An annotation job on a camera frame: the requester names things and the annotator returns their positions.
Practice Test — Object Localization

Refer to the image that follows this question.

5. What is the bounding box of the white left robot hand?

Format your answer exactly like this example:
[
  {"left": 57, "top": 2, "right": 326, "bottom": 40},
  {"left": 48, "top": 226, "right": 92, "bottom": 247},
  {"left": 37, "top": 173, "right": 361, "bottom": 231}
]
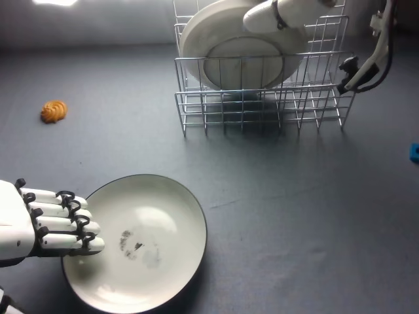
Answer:
[{"left": 0, "top": 178, "right": 105, "bottom": 314}]

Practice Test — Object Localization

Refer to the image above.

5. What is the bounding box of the orange swirl cookie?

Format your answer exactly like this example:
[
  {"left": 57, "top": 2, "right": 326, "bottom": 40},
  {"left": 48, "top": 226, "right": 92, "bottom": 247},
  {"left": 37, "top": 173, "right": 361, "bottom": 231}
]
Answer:
[{"left": 41, "top": 99, "right": 69, "bottom": 124}]

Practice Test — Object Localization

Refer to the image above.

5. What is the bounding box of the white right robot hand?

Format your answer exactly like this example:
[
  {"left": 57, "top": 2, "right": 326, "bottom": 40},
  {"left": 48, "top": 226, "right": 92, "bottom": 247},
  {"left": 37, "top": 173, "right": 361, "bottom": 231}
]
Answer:
[{"left": 242, "top": 0, "right": 348, "bottom": 33}]

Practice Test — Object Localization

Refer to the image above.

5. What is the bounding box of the white plate with black rim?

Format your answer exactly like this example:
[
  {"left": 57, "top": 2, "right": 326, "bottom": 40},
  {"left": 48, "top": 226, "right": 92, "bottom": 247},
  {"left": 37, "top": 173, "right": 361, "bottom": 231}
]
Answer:
[
  {"left": 61, "top": 174, "right": 208, "bottom": 314},
  {"left": 179, "top": 0, "right": 310, "bottom": 96}
]

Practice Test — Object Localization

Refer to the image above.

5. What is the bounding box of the silver wire dish rack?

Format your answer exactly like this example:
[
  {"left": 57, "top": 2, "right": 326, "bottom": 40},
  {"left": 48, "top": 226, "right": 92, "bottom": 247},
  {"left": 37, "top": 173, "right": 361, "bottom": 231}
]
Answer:
[{"left": 173, "top": 0, "right": 357, "bottom": 137}]

